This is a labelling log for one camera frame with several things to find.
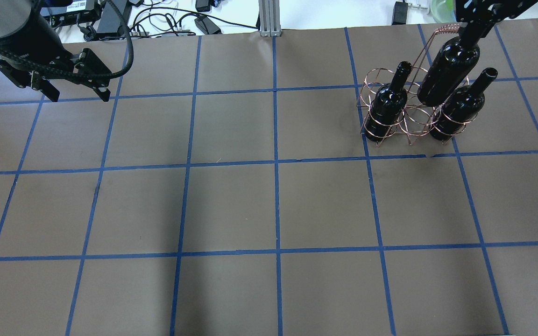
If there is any copper wire wine rack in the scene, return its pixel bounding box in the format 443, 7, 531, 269
357, 23, 461, 147

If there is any dark wine bottle in rack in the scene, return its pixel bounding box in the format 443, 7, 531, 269
363, 61, 412, 143

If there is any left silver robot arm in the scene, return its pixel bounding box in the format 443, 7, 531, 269
0, 0, 111, 102

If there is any green plastic bowl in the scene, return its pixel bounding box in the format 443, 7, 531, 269
429, 0, 456, 23

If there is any aluminium frame post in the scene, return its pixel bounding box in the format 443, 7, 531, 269
258, 0, 282, 37

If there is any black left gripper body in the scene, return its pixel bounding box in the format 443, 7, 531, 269
0, 48, 112, 91

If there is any black power adapter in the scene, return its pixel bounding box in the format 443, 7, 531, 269
391, 0, 409, 26

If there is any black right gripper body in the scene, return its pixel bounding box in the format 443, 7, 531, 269
454, 0, 538, 31

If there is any dark wine bottle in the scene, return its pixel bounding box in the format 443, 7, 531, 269
363, 61, 412, 143
417, 22, 491, 107

